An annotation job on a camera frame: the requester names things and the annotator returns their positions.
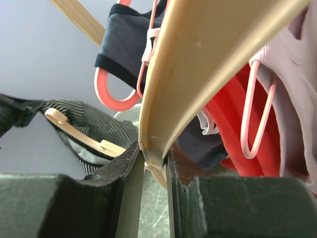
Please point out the navy blue printed top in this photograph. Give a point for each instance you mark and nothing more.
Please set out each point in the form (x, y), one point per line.
(122, 48)

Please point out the white perforated plastic basket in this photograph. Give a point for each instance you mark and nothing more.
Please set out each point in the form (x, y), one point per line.
(131, 115)

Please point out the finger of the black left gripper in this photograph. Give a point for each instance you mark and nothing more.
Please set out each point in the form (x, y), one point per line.
(17, 112)

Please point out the wooden clothes rack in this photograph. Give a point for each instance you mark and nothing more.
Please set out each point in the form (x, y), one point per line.
(78, 15)

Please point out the mauve pink top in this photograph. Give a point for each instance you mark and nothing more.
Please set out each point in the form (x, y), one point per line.
(291, 57)

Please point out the black white striped tank top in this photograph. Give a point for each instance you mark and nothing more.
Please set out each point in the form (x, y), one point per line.
(95, 124)

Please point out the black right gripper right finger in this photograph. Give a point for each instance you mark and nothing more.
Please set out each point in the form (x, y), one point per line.
(204, 206)

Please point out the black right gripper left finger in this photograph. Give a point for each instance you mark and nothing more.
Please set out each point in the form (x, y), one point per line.
(105, 204)

